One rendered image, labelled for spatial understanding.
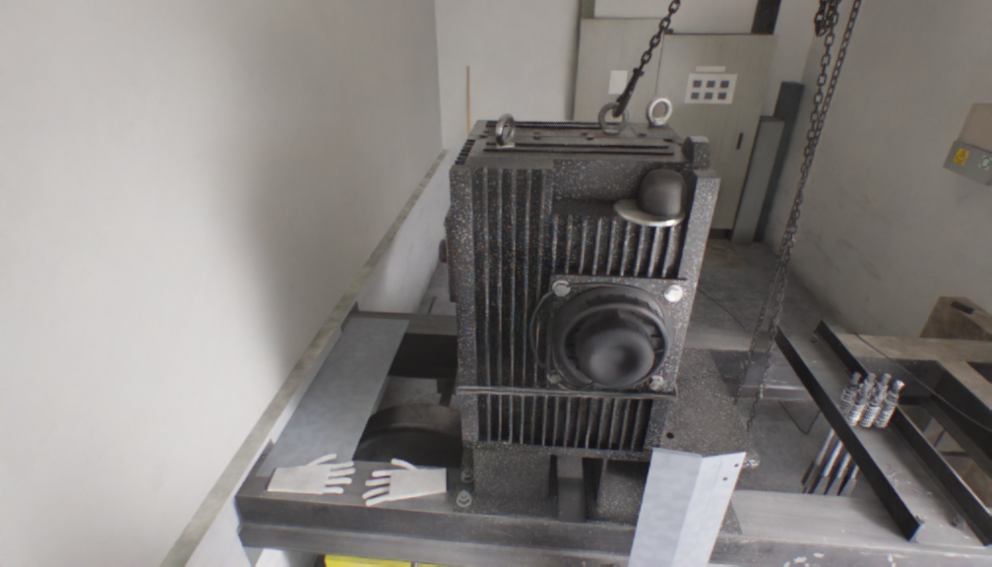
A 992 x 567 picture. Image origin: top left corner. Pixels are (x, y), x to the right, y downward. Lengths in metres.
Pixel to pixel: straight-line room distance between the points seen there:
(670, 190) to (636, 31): 3.10
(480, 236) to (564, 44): 3.30
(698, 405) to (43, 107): 1.58
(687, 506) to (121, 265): 1.31
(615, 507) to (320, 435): 0.92
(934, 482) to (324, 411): 1.85
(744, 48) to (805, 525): 3.28
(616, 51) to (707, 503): 3.28
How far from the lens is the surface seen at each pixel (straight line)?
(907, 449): 2.04
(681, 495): 1.24
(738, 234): 4.67
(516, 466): 1.40
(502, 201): 0.95
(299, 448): 1.72
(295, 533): 1.85
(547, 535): 1.66
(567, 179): 1.00
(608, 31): 3.97
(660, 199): 0.95
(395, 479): 1.56
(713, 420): 1.48
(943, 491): 1.96
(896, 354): 2.48
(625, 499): 1.54
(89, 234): 1.21
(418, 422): 1.75
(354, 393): 1.84
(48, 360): 1.18
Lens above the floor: 1.89
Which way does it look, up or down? 28 degrees down
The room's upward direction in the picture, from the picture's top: straight up
